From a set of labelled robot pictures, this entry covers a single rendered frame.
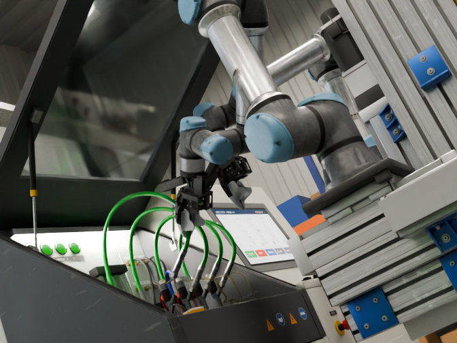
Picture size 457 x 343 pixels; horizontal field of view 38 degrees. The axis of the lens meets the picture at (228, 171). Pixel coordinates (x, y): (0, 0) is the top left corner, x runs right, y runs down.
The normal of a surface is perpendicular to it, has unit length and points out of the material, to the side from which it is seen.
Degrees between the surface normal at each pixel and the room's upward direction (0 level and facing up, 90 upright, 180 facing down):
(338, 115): 90
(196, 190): 103
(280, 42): 90
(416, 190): 90
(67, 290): 90
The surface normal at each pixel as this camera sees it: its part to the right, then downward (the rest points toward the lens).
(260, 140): -0.78, 0.29
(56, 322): -0.56, -0.05
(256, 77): -0.09, -0.37
